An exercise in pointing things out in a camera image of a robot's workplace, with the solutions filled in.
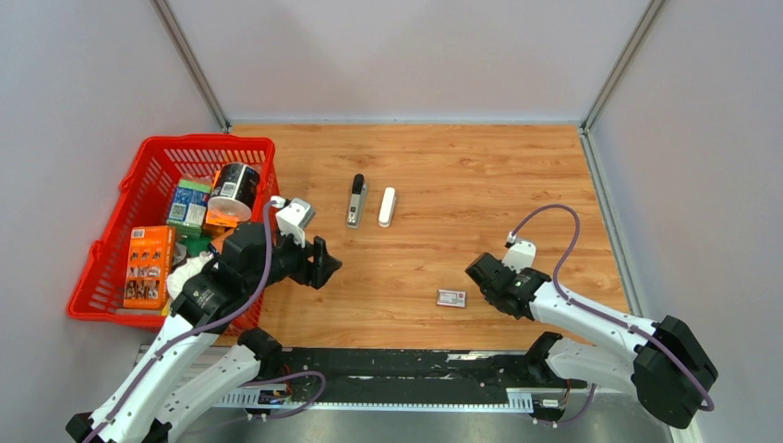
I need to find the orange product box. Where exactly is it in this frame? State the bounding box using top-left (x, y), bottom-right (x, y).
top-left (123, 225), bottom-right (175, 311)

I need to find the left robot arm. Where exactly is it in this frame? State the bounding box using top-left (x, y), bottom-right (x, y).
top-left (66, 222), bottom-right (342, 442)

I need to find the black white cylindrical can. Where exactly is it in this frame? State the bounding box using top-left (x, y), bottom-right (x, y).
top-left (208, 162), bottom-right (260, 222)

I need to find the orange snack packet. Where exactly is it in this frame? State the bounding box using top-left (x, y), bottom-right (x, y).
top-left (202, 164), bottom-right (243, 236)

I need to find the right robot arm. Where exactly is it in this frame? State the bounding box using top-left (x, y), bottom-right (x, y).
top-left (465, 253), bottom-right (718, 429)

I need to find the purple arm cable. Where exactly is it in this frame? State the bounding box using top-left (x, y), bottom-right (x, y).
top-left (79, 197), bottom-right (328, 443)
top-left (507, 204), bottom-right (716, 428)

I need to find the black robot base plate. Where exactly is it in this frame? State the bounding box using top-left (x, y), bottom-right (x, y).
top-left (261, 348), bottom-right (567, 405)

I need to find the white slotted cable duct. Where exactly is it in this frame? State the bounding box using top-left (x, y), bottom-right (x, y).
top-left (201, 386), bottom-right (535, 413)

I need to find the red white staple box sleeve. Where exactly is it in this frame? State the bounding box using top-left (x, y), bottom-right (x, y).
top-left (436, 290), bottom-right (466, 308)

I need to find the red plastic basket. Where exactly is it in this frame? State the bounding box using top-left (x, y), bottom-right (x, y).
top-left (66, 134), bottom-right (279, 332)

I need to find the crumpled white plastic bag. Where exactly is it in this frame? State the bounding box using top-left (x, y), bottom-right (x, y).
top-left (165, 253), bottom-right (213, 301)

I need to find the black stapler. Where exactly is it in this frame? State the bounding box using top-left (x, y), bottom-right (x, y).
top-left (346, 174), bottom-right (367, 229)

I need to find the white stapler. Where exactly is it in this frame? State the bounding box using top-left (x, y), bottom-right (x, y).
top-left (378, 186), bottom-right (396, 228)

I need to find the green blue carton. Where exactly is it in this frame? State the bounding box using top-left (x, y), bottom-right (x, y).
top-left (165, 178), bottom-right (211, 237)

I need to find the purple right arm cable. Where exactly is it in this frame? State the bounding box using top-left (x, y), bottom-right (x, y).
top-left (507, 204), bottom-right (716, 428)

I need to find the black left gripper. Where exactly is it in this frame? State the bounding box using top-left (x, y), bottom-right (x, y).
top-left (247, 223), bottom-right (343, 293)

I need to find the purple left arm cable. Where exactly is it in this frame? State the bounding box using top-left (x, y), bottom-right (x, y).
top-left (79, 197), bottom-right (328, 443)

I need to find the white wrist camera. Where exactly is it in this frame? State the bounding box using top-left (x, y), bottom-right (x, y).
top-left (501, 235), bottom-right (536, 273)
top-left (271, 196), bottom-right (316, 248)

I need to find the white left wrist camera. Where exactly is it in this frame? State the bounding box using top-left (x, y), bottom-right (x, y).
top-left (271, 196), bottom-right (316, 248)

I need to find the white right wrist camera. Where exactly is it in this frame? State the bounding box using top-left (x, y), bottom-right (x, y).
top-left (501, 235), bottom-right (536, 273)

